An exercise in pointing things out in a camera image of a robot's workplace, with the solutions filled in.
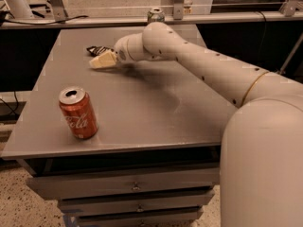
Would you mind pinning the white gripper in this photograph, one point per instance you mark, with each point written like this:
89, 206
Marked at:
121, 50

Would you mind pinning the black rxbar chocolate wrapper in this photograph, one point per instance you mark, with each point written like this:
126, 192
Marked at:
97, 50

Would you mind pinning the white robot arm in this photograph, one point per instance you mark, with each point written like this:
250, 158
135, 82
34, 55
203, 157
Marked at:
261, 166

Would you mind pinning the red coke can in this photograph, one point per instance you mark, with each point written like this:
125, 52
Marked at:
77, 109

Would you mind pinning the green white soda can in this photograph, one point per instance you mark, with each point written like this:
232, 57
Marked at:
155, 15

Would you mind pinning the grey drawer cabinet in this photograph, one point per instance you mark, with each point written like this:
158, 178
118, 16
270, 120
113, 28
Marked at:
150, 114

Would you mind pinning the top grey drawer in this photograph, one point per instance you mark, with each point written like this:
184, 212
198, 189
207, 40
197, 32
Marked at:
96, 184

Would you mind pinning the grey drawer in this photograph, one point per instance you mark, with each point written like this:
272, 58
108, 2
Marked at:
141, 219
96, 184
137, 203

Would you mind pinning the middle grey drawer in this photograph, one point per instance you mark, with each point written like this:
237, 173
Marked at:
137, 203

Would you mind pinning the bottom grey drawer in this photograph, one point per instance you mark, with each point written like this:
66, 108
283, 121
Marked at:
141, 219

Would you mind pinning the metal frame upright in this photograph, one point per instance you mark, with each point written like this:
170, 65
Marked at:
58, 9

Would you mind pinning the grey metal rail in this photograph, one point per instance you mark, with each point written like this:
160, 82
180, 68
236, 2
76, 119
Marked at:
87, 22

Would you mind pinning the metal frame bracket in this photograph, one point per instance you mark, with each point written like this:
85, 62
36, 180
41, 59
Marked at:
178, 9

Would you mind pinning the white pipe post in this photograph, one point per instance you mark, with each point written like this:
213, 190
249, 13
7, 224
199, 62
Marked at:
20, 9

